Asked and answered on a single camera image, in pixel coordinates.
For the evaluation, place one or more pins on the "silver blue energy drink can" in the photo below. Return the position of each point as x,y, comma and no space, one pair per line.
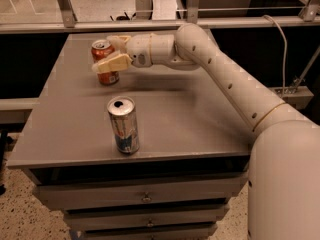
122,114

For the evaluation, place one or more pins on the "metal window rail frame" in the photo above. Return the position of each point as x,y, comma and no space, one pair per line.
84,16

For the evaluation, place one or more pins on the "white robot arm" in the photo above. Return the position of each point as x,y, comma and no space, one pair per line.
284,166

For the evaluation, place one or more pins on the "middle grey drawer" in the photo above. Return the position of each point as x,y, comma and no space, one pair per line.
147,218

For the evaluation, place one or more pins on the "red coke can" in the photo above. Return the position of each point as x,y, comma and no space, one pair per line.
100,50

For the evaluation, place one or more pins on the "top grey drawer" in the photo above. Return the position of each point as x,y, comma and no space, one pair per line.
138,192

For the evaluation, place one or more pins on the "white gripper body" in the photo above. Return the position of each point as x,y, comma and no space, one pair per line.
139,50

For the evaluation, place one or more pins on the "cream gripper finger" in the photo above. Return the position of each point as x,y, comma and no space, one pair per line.
112,63
119,42

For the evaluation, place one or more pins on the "grey drawer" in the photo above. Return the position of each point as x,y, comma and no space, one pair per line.
138,192
169,232
147,218

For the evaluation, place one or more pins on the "grey drawer cabinet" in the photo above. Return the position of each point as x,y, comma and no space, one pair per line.
156,156

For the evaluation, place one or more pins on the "bottom grey drawer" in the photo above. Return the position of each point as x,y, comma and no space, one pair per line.
169,232

